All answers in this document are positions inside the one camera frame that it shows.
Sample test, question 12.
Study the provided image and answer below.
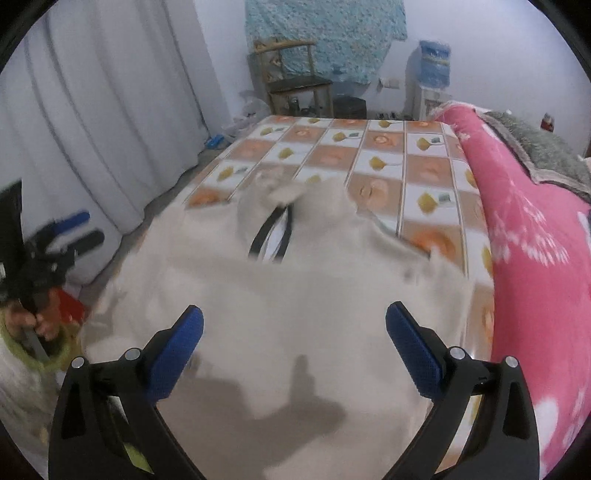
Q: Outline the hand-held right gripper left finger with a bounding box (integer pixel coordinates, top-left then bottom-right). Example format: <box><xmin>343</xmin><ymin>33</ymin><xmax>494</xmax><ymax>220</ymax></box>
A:
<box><xmin>48</xmin><ymin>305</ymin><xmax>206</xmax><ymax>480</ymax></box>

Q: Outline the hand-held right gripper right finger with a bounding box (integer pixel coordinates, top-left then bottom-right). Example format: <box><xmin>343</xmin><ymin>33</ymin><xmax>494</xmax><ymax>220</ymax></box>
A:
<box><xmin>383</xmin><ymin>301</ymin><xmax>540</xmax><ymax>480</ymax></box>

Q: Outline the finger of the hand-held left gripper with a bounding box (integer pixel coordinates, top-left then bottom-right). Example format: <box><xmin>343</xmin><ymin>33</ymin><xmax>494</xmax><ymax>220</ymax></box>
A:
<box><xmin>46</xmin><ymin>231</ymin><xmax>105</xmax><ymax>273</ymax></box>
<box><xmin>34</xmin><ymin>211</ymin><xmax>91</xmax><ymax>245</ymax></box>

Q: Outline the large beige garment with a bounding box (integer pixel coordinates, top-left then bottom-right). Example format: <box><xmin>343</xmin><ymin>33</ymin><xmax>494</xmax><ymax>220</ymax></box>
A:
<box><xmin>81</xmin><ymin>166</ymin><xmax>476</xmax><ymax>480</ymax></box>

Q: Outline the person's left hand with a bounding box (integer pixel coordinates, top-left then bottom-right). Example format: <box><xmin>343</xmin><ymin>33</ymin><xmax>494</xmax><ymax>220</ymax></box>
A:
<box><xmin>7</xmin><ymin>288</ymin><xmax>63</xmax><ymax>344</ymax></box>

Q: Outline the red paper bag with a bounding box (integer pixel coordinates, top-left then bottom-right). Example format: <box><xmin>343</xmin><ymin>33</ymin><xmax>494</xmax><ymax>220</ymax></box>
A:
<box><xmin>55</xmin><ymin>288</ymin><xmax>90</xmax><ymax>324</ymax></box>

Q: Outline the white curtain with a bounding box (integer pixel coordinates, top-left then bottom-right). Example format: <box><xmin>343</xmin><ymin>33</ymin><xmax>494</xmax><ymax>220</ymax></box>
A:
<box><xmin>0</xmin><ymin>0</ymin><xmax>215</xmax><ymax>287</ymax></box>

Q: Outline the pink floral blanket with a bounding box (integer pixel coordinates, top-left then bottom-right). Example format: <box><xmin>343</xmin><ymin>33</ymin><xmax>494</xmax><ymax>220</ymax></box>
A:
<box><xmin>436</xmin><ymin>102</ymin><xmax>591</xmax><ymax>472</ymax></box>

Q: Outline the patterned checkered tablecloth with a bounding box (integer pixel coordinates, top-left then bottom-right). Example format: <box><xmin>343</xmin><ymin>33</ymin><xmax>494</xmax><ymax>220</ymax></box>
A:
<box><xmin>185</xmin><ymin>115</ymin><xmax>497</xmax><ymax>480</ymax></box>

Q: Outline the white plastic bag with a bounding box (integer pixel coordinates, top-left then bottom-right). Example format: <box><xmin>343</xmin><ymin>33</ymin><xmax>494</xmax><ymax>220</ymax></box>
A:
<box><xmin>238</xmin><ymin>90</ymin><xmax>271</xmax><ymax>127</ymax></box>

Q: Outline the grey fringed blanket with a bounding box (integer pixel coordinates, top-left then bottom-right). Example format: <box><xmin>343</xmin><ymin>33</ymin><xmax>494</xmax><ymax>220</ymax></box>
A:
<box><xmin>480</xmin><ymin>110</ymin><xmax>591</xmax><ymax>204</ymax></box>

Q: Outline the white water dispenser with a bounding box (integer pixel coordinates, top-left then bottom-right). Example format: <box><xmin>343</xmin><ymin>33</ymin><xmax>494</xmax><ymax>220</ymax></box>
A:
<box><xmin>406</xmin><ymin>85</ymin><xmax>451</xmax><ymax>121</ymax></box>

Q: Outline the black bin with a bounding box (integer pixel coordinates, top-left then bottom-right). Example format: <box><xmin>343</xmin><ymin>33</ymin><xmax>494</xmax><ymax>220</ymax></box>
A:
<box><xmin>332</xmin><ymin>95</ymin><xmax>368</xmax><ymax>120</ymax></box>

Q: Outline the wooden chair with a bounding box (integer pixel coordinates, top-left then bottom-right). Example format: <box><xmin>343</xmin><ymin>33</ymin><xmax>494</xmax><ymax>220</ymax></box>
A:
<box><xmin>253</xmin><ymin>39</ymin><xmax>334</xmax><ymax>118</ymax></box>

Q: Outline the blue water bottle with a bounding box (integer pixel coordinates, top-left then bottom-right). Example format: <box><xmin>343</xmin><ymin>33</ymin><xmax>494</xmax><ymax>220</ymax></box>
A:
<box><xmin>418</xmin><ymin>39</ymin><xmax>452</xmax><ymax>88</ymax></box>

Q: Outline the teal patterned hanging cloth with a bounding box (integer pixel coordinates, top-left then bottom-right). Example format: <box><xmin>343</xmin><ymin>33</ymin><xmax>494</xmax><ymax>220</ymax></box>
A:
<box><xmin>244</xmin><ymin>0</ymin><xmax>409</xmax><ymax>85</ymax></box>

